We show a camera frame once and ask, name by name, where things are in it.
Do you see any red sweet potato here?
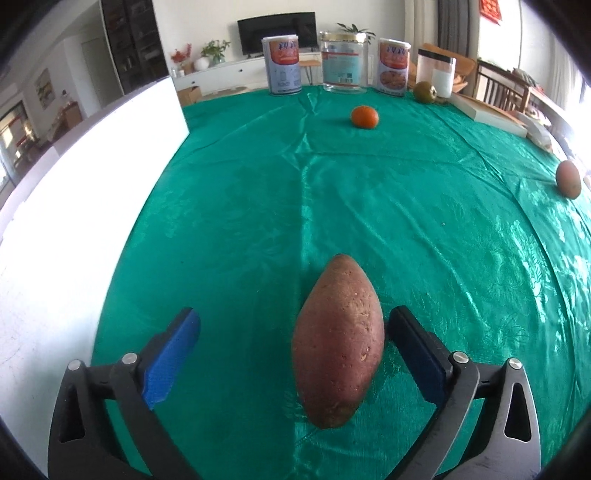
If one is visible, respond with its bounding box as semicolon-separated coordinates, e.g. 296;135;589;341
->
292;254;385;431

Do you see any framed wall painting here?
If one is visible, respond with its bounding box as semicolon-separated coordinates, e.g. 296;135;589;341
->
34;68;56;109

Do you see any green tablecloth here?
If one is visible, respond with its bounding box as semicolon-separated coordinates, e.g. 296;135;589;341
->
90;85;587;480

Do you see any white television cabinet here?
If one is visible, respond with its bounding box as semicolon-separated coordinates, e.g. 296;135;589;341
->
173;51;324;95

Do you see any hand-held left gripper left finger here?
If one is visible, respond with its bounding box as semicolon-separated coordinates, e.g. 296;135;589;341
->
47;307;201;480

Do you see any white jar with black lid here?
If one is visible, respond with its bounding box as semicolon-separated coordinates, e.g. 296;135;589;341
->
417;48;457;103

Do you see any covered standing air conditioner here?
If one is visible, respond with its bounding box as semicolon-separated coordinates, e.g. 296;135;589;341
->
404;0;438;49

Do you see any grey curtain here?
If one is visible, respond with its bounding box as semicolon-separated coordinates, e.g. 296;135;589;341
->
436;0;481;58

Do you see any black television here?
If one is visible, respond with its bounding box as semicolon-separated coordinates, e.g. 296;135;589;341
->
237;13;318;57

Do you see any small wooden table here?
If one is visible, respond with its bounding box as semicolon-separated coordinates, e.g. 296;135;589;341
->
300;58;322;86

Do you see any dark wooden chair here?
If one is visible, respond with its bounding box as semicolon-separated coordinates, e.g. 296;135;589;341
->
475;60;536;112

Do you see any orange lounge chair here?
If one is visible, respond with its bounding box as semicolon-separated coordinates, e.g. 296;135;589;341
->
409;43;478;93

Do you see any printed tin can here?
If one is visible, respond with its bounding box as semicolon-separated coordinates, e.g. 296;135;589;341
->
376;38;413;99
262;34;303;97

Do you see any white curtain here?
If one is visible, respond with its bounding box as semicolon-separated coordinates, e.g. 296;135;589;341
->
519;14;578;102

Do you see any glass jar with gold lid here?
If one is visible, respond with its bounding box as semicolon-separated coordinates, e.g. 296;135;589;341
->
320;31;366;93

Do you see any large leafy potted plant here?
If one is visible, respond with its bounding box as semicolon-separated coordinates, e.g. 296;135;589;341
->
336;23;376;44

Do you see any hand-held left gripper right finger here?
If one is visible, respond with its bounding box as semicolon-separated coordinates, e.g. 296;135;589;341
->
389;305;542;480

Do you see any green potted plant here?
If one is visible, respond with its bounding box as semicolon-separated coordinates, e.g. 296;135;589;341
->
201;40;230;65

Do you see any flat white and orange box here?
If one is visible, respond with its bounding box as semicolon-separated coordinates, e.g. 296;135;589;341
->
450;91;528;138

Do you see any dark display cabinet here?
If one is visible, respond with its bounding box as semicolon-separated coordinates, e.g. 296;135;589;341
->
100;0;169;95

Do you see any small orange tangerine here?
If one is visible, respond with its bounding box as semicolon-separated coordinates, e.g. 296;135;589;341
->
351;105;380;129

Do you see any red flower arrangement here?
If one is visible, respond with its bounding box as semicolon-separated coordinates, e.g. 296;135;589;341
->
171;44;192;75

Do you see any brown egg-shaped fruit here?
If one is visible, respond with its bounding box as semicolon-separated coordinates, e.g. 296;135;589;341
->
555;161;583;200

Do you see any white plastic bag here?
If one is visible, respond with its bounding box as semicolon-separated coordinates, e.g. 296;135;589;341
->
517;111;555;153

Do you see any white cardboard box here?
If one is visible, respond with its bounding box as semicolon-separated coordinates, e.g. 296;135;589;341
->
0;76;190;462

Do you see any green kiwi fruit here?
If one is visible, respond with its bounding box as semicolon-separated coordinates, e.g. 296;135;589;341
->
412;81;438;105

